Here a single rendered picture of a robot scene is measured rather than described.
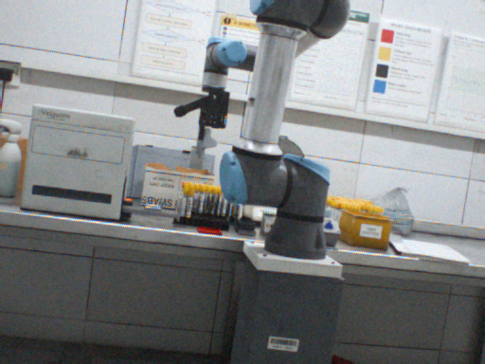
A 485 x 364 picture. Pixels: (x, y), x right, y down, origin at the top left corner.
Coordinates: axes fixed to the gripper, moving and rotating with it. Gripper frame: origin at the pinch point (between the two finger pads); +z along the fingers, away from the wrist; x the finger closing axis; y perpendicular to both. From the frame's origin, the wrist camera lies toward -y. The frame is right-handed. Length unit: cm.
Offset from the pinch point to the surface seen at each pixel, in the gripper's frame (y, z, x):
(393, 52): 78, -52, 56
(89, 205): -28.6, 18.4, -9.9
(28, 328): -55, 80, 53
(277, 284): 20, 25, -49
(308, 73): 43, -37, 56
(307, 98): 44, -27, 57
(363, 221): 54, 14, -1
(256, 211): 23.4, 17.6, 19.0
